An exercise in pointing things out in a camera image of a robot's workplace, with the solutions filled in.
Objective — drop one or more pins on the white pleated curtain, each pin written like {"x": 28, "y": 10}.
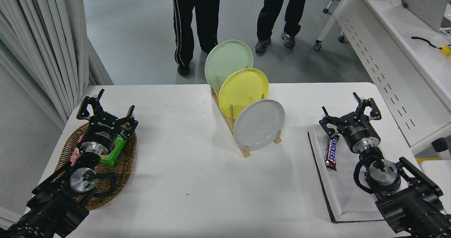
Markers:
{"x": 38, "y": 37}

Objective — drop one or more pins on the white foam tray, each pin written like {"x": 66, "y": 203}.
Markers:
{"x": 347, "y": 195}

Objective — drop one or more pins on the green snack bar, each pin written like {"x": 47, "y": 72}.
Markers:
{"x": 114, "y": 155}

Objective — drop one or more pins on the yellow round object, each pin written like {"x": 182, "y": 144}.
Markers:
{"x": 446, "y": 50}

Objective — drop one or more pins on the pink snack packet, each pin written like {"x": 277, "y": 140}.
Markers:
{"x": 74, "y": 157}

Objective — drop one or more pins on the grey plate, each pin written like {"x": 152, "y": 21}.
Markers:
{"x": 259, "y": 125}

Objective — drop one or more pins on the white perforated desk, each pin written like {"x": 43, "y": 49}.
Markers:
{"x": 387, "y": 26}

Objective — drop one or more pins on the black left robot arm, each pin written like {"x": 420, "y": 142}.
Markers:
{"x": 53, "y": 206}

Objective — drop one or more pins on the person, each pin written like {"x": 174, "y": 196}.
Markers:
{"x": 186, "y": 19}
{"x": 271, "y": 12}

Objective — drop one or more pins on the grey laptop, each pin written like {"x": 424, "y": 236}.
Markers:
{"x": 422, "y": 1}

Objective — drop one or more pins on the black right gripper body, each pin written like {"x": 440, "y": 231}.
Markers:
{"x": 359, "y": 133}

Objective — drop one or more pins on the wooden plate rack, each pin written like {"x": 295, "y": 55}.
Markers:
{"x": 245, "y": 152}

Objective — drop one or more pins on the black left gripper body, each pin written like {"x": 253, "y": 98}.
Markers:
{"x": 100, "y": 132}

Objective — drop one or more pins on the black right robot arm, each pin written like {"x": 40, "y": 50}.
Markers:
{"x": 412, "y": 202}

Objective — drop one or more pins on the pale green plate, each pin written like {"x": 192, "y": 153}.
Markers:
{"x": 225, "y": 60}

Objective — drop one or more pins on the brown Snickers bar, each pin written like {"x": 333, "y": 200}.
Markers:
{"x": 332, "y": 153}

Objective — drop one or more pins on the brown wicker basket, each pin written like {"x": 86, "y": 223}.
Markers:
{"x": 123, "y": 167}

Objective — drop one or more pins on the yellow plate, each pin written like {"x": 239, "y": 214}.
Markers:
{"x": 243, "y": 90}

